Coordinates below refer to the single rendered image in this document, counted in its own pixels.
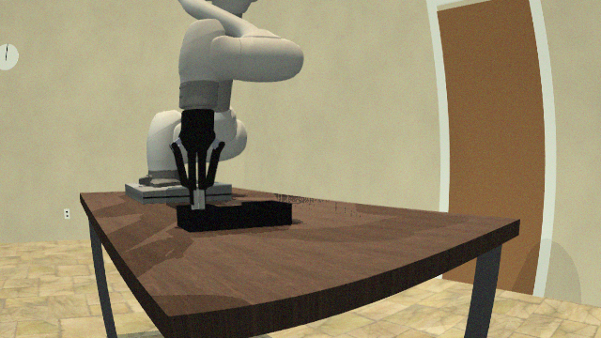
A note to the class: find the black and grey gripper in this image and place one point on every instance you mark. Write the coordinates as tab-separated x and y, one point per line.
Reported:
197	134

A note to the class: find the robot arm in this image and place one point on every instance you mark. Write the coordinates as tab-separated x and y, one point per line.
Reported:
212	56

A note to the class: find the black rack of bins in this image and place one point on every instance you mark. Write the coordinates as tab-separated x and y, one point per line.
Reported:
250	215

